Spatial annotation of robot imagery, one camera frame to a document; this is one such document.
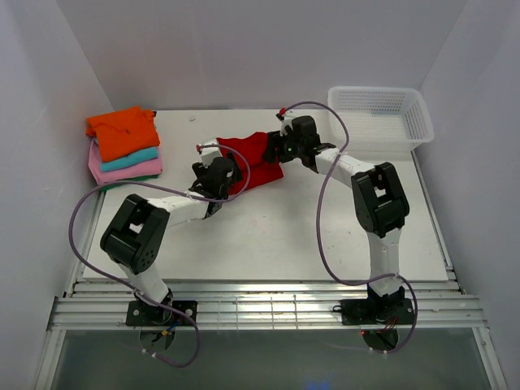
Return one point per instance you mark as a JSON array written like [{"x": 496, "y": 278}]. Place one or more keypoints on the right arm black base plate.
[{"x": 367, "y": 312}]

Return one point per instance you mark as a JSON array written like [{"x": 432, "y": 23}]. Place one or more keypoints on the teal folded t shirt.
[{"x": 140, "y": 156}]

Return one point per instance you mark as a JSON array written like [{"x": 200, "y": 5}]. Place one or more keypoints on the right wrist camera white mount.
[{"x": 286, "y": 117}]

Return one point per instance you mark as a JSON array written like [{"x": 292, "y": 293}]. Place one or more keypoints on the white plastic basket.
[{"x": 380, "y": 119}]

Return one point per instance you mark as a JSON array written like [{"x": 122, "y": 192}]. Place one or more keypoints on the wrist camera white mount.
[
  {"x": 208, "y": 150},
  {"x": 286, "y": 117}
]

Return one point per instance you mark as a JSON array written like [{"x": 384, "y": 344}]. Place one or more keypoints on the green folded t shirt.
[{"x": 119, "y": 183}]

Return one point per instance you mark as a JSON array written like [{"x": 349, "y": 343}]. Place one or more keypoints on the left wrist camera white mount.
[{"x": 208, "y": 150}]

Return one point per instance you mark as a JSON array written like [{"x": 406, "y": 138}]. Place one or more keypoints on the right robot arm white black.
[{"x": 380, "y": 206}]

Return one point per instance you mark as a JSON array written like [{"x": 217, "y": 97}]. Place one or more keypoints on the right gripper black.
[{"x": 275, "y": 140}]

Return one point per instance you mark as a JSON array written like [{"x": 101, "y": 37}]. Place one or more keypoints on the red t shirt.
[{"x": 252, "y": 149}]

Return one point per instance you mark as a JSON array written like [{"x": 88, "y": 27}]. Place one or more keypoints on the aluminium frame rail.
[{"x": 265, "y": 309}]

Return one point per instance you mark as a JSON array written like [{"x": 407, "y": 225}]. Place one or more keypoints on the pink folded t shirt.
[{"x": 151, "y": 167}]

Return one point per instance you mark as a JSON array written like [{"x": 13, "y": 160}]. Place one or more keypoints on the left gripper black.
[{"x": 236, "y": 175}]

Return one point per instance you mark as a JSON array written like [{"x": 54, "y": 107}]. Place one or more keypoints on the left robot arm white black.
[{"x": 134, "y": 236}]

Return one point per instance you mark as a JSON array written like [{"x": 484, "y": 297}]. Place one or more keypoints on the orange folded t shirt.
[{"x": 123, "y": 132}]

